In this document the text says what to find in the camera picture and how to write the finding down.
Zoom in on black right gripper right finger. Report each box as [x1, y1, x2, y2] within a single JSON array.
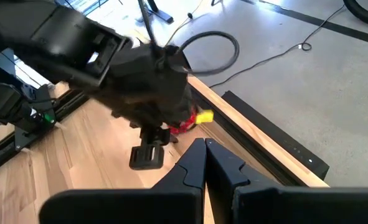
[[205, 138, 368, 224]]

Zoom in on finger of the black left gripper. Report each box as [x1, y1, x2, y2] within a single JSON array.
[[128, 144, 166, 171], [139, 126, 172, 147]]

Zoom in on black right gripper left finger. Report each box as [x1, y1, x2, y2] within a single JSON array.
[[39, 138, 207, 224]]

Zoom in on plain yellow candy packet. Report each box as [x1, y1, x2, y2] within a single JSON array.
[[195, 109, 215, 124]]

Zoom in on red Skittles packet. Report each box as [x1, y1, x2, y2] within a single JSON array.
[[167, 107, 200, 135]]

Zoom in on black bar with light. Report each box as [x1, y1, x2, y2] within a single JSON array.
[[221, 90, 330, 180]]

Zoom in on black tripod stand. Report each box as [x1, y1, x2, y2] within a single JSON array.
[[136, 0, 174, 24]]

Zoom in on yellow extension cable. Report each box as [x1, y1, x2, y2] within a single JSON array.
[[166, 0, 205, 43]]

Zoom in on black aluminium table frame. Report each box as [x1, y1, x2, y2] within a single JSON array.
[[0, 77, 300, 187]]

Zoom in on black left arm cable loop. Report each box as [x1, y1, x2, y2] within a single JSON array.
[[177, 30, 240, 77]]

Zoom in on thin black cable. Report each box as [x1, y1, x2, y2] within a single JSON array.
[[208, 4, 346, 90]]

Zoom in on thick black vacuum hose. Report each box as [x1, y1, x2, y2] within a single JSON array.
[[342, 0, 368, 29]]

